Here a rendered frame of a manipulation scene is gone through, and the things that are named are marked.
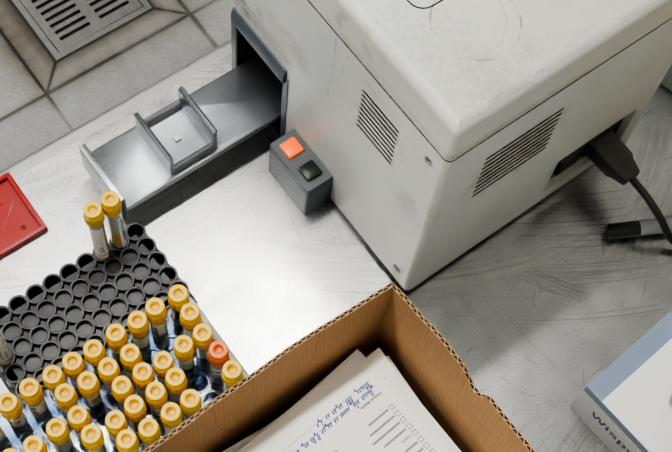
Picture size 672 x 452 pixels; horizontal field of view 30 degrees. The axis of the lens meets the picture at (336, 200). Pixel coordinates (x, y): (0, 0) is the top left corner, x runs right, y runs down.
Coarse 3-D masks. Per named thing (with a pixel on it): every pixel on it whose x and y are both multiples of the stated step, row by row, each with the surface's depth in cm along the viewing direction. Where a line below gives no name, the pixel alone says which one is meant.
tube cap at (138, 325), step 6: (132, 312) 98; (138, 312) 98; (132, 318) 98; (138, 318) 98; (144, 318) 98; (132, 324) 97; (138, 324) 97; (144, 324) 98; (132, 330) 98; (138, 330) 98; (144, 330) 98; (138, 336) 99
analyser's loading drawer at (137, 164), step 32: (256, 64) 117; (192, 96) 116; (224, 96) 116; (256, 96) 116; (160, 128) 114; (192, 128) 114; (224, 128) 114; (256, 128) 114; (96, 160) 110; (128, 160) 112; (160, 160) 112; (192, 160) 112; (128, 192) 111
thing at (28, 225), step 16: (0, 176) 114; (0, 192) 114; (16, 192) 114; (0, 208) 113; (16, 208) 114; (32, 208) 113; (0, 224) 113; (16, 224) 113; (32, 224) 113; (0, 240) 112; (16, 240) 112; (0, 256) 111
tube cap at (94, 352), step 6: (90, 342) 97; (96, 342) 97; (84, 348) 96; (90, 348) 97; (96, 348) 97; (102, 348) 96; (84, 354) 97; (90, 354) 96; (96, 354) 96; (102, 354) 97; (90, 360) 97; (96, 360) 97
